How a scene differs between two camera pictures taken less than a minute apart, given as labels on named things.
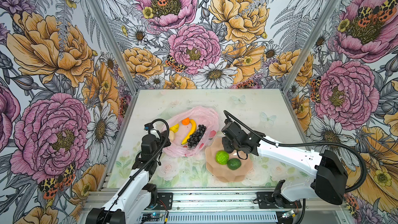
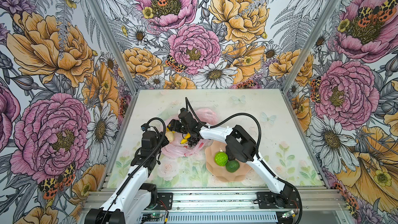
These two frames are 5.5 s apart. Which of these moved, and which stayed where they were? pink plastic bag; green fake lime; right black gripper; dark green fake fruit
Moved: right black gripper
Stayed: pink plastic bag; green fake lime; dark green fake fruit
